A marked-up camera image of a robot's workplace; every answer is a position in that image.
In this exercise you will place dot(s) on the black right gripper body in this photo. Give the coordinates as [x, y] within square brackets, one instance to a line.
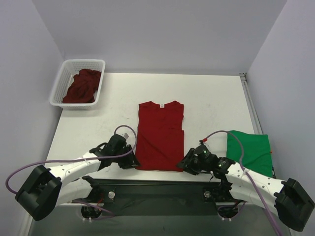
[188, 164]

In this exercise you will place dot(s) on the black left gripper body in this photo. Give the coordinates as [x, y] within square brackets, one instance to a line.
[128, 159]

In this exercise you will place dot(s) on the red t-shirt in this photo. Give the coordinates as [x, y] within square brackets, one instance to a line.
[160, 137]

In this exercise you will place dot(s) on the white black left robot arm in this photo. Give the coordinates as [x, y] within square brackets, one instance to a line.
[47, 188]

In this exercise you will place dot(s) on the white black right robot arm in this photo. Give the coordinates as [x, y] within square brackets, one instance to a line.
[286, 199]

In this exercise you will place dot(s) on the green folded t-shirt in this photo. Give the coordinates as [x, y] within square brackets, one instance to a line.
[257, 151]

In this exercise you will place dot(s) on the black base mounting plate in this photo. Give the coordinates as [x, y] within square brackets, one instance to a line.
[113, 197]

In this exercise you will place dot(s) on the dark red crumpled shirt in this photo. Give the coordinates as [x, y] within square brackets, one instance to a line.
[84, 86]

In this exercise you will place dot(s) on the white perforated plastic basket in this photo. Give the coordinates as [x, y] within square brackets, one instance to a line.
[64, 80]

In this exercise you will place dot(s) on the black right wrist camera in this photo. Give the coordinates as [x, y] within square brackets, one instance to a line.
[202, 153]

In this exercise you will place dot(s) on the aluminium frame rail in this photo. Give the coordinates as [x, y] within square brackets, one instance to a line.
[258, 130]

